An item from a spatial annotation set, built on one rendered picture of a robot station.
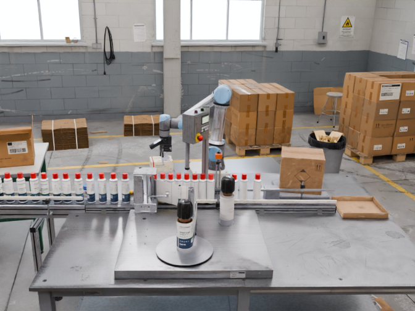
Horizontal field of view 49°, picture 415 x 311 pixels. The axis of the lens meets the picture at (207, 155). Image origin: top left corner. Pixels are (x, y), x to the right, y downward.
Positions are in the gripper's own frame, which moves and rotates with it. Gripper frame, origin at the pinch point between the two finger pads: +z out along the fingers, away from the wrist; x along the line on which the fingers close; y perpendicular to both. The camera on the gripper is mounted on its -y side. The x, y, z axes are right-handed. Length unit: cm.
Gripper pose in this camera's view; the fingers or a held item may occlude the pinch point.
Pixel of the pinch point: (161, 161)
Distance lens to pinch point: 337.1
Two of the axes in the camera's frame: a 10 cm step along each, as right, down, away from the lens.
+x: -2.2, -3.3, 9.2
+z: -0.4, 9.4, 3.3
